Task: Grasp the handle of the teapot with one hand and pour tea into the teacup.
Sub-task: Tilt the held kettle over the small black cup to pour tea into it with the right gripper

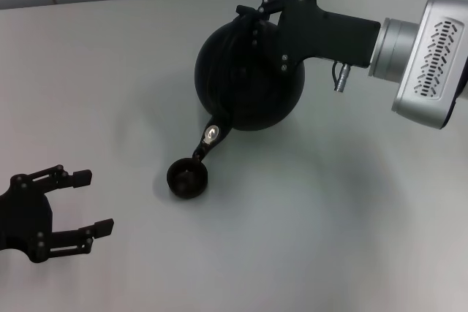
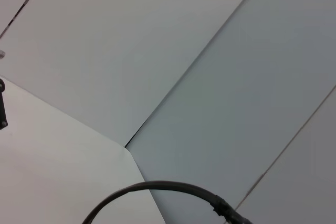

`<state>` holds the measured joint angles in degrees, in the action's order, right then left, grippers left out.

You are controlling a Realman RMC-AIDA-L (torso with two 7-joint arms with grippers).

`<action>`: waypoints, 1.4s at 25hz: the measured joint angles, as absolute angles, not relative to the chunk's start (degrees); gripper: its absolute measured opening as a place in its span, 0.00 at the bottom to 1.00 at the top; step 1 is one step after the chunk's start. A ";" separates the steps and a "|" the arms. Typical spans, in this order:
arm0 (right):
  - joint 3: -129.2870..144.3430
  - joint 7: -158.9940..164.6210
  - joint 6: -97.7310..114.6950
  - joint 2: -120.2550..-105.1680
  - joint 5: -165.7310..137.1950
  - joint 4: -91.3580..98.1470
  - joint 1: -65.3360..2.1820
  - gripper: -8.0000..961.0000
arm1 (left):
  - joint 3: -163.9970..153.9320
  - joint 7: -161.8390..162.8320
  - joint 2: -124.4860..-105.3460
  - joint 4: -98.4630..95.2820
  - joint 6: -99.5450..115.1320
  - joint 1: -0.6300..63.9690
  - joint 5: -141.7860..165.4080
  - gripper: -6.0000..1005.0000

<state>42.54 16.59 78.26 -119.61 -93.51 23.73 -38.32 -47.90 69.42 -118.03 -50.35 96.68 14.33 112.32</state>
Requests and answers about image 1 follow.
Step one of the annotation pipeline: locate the small black teacup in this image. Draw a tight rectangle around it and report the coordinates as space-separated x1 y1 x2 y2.
166 157 209 200

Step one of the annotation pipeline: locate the black teapot with hoop handle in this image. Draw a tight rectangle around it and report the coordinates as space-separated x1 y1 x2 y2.
192 12 306 162

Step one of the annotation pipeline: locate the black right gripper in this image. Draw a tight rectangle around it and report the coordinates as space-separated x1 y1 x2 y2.
235 0 382 74

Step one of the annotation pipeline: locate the grey cable with silver connector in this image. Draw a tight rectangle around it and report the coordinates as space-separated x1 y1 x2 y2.
331 60 351 92

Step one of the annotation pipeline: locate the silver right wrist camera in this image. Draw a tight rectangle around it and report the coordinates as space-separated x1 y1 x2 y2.
390 0 468 131

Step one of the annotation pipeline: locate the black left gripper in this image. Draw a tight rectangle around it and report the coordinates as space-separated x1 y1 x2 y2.
0 164 115 265

